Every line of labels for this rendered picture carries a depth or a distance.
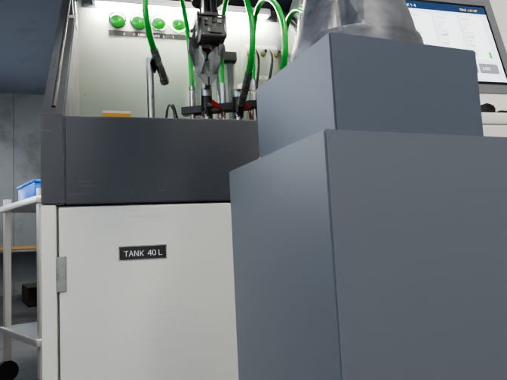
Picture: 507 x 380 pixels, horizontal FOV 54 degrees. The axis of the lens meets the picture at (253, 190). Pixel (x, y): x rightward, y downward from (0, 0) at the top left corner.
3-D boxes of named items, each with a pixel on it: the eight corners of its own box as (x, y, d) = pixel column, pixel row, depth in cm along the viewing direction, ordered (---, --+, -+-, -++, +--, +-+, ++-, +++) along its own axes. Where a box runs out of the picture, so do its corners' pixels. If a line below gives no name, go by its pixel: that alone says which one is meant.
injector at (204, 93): (206, 171, 118) (202, 84, 120) (202, 174, 123) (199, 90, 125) (218, 171, 119) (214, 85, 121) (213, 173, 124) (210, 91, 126)
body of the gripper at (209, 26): (195, 36, 114) (194, -14, 115) (189, 50, 122) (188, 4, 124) (228, 38, 116) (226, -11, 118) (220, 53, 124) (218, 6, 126)
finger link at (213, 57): (212, 78, 116) (210, 40, 117) (207, 87, 122) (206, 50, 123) (225, 79, 117) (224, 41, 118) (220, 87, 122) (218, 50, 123)
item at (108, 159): (65, 204, 87) (64, 114, 89) (67, 206, 92) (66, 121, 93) (380, 196, 105) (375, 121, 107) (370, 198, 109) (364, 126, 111)
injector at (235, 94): (239, 170, 120) (235, 86, 122) (234, 173, 125) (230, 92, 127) (250, 170, 121) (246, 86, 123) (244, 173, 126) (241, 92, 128)
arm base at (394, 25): (456, 53, 54) (447, -35, 55) (334, 38, 48) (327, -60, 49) (372, 93, 68) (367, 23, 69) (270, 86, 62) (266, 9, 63)
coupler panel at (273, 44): (248, 129, 152) (243, 31, 155) (245, 131, 155) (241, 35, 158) (288, 129, 156) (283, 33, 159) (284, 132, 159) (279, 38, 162)
